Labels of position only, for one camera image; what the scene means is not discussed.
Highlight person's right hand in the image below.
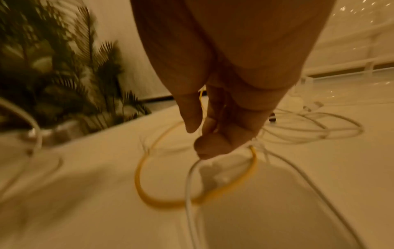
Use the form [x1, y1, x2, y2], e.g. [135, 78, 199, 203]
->
[131, 0, 336, 160]

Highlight yellow cable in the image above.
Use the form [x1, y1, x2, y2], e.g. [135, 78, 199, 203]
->
[135, 89, 259, 210]

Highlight bundle of USB cables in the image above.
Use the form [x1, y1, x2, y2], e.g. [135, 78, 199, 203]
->
[258, 96, 366, 146]

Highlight white table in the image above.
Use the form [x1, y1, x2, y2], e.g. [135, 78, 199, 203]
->
[0, 102, 394, 249]

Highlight green palm plant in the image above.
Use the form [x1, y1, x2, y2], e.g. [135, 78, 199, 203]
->
[0, 0, 152, 137]

